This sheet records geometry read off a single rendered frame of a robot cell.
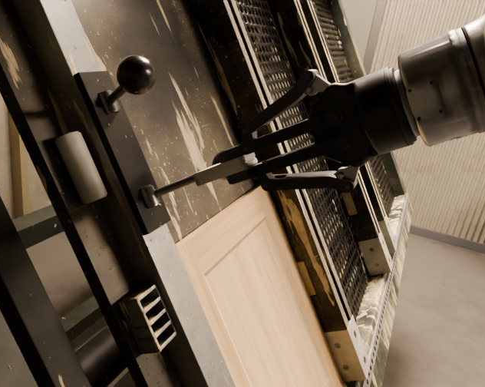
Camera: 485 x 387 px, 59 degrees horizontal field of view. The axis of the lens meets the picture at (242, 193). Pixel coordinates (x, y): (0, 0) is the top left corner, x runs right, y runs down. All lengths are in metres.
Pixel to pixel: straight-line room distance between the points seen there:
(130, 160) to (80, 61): 0.13
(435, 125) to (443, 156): 3.76
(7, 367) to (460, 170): 4.00
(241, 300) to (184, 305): 0.18
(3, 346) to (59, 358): 0.16
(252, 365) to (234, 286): 0.13
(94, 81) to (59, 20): 0.08
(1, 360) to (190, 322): 0.25
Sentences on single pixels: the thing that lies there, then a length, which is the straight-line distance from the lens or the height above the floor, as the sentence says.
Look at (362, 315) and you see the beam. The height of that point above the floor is 0.89.
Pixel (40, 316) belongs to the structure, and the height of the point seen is 1.27.
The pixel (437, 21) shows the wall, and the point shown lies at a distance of 4.06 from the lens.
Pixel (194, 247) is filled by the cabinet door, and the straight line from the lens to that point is 0.64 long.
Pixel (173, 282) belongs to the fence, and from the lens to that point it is 0.56.
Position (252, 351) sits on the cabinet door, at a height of 1.12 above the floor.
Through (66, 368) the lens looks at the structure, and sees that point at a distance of 0.56.
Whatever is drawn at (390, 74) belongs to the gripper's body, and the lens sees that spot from 0.41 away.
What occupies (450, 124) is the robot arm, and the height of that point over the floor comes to 1.55.
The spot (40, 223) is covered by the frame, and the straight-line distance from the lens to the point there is 1.84.
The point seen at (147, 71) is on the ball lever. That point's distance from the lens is 0.44.
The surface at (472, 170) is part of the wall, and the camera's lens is 4.20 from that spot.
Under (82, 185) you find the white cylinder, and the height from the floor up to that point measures 1.41.
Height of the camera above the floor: 1.60
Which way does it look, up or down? 21 degrees down
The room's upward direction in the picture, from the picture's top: 8 degrees clockwise
